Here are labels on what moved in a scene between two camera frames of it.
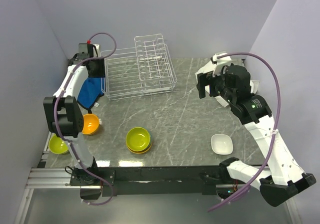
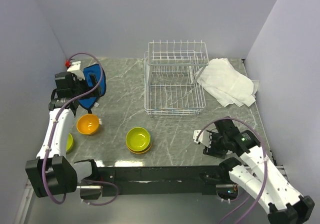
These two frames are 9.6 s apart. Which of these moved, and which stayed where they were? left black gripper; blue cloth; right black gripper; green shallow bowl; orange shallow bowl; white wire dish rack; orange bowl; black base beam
Moved: right black gripper; left black gripper; white wire dish rack
Stayed: black base beam; green shallow bowl; orange shallow bowl; blue cloth; orange bowl
